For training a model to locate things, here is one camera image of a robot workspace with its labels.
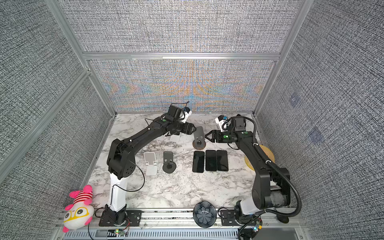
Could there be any black spoon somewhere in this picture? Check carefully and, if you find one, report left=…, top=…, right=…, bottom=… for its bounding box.
left=276, top=215, right=290, bottom=224

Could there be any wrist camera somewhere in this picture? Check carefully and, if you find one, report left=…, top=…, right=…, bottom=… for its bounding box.
left=180, top=107, right=192, bottom=123
left=215, top=115, right=230, bottom=132

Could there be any white folding phone stand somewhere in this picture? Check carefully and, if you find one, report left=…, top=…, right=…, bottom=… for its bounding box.
left=144, top=152, right=158, bottom=176

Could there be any teal edged phone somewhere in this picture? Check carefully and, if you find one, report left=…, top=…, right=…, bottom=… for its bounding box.
left=205, top=150, right=217, bottom=172

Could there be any pink white plush toy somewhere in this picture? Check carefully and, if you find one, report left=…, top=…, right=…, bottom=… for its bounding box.
left=62, top=185, right=95, bottom=233

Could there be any black phone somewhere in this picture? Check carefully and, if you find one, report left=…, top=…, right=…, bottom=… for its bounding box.
left=193, top=151, right=205, bottom=173

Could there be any dark grey cased phone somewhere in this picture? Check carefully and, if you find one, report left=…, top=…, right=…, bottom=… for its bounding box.
left=194, top=126, right=205, bottom=144

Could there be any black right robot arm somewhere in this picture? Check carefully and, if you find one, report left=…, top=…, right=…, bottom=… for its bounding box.
left=205, top=130, right=302, bottom=224

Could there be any yellow rimmed bamboo steamer basket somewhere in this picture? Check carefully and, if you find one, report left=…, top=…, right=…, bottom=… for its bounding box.
left=243, top=144, right=276, bottom=172

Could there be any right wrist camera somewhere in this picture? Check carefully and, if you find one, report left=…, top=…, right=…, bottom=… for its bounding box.
left=215, top=115, right=230, bottom=132

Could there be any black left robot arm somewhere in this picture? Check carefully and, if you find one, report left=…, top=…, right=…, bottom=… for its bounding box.
left=102, top=115, right=197, bottom=226

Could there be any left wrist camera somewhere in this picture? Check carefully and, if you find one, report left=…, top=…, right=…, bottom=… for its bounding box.
left=180, top=107, right=192, bottom=123

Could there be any dark grey round phone stand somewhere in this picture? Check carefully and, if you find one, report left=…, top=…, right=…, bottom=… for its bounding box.
left=163, top=152, right=177, bottom=174

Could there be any green edged phone far right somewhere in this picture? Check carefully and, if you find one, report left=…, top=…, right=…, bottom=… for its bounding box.
left=217, top=150, right=229, bottom=172

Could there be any black corrugated cable conduit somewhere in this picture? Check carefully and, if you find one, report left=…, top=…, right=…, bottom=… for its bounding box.
left=244, top=115, right=302, bottom=218

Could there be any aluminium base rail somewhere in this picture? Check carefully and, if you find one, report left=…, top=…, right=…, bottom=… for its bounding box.
left=50, top=208, right=311, bottom=240

